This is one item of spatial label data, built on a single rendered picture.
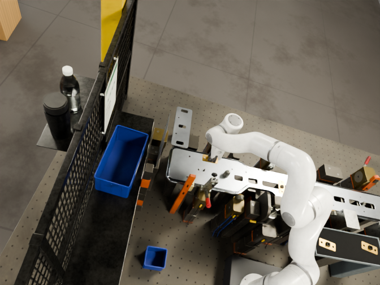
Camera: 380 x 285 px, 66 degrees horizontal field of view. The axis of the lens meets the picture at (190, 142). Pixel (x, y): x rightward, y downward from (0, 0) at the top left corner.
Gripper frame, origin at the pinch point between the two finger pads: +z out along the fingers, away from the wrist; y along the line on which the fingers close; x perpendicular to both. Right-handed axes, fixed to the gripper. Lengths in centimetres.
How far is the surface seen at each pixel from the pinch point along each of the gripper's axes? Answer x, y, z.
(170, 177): 17.5, -8.7, 14.5
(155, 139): 29.5, 8.8, 8.8
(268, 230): -33.2, -30.3, 6.5
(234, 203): -15.6, -19.6, 7.6
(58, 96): 64, -21, -46
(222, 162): -10.8, 7.7, 14.7
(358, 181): -102, 16, 15
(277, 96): -112, 182, 115
